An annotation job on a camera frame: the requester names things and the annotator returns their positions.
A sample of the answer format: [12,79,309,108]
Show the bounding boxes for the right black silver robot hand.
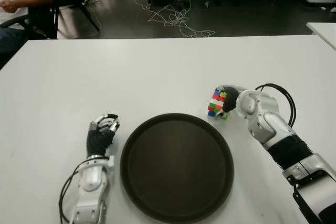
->
[214,84,246,119]

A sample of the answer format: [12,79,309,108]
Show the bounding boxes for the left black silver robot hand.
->
[86,113,121,158]

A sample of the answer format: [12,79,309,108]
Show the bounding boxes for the multicoloured Rubik's cube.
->
[207,87,229,121]

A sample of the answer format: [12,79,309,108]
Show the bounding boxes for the dark round plate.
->
[120,113,235,218]

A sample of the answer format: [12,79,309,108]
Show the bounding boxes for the white side table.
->
[306,22,336,51]

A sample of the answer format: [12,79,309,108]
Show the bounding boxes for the black armrest office chair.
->
[0,6,57,41]

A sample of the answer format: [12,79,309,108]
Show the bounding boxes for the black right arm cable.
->
[254,83,297,127]

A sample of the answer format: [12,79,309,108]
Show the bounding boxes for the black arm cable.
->
[59,168,85,223]
[254,83,297,127]

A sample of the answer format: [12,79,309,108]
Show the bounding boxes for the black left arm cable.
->
[59,168,85,223]

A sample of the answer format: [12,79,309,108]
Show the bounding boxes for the tangled white floor cable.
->
[133,0,216,38]

